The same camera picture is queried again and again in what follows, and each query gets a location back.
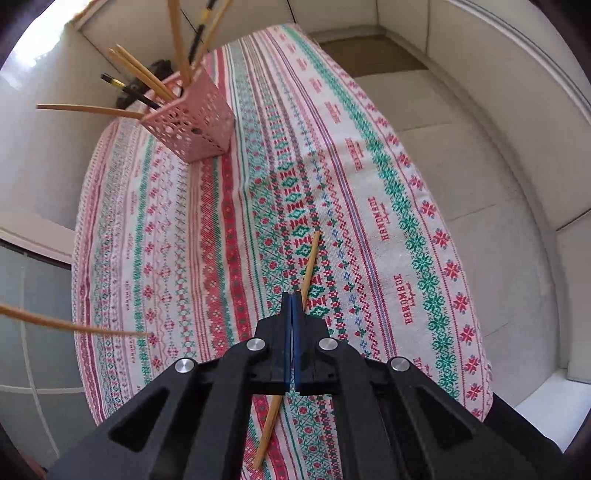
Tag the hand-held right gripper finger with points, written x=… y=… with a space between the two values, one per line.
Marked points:
x=289 y=350
x=298 y=350

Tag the pink perforated utensil holder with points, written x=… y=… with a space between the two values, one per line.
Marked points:
x=198 y=124

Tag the dark banded chopstick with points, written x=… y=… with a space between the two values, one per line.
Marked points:
x=198 y=34
x=129 y=90

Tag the patterned woven tablecloth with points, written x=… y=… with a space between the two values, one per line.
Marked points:
x=207 y=230

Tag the dark object behind table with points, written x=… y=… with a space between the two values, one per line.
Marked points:
x=161 y=69

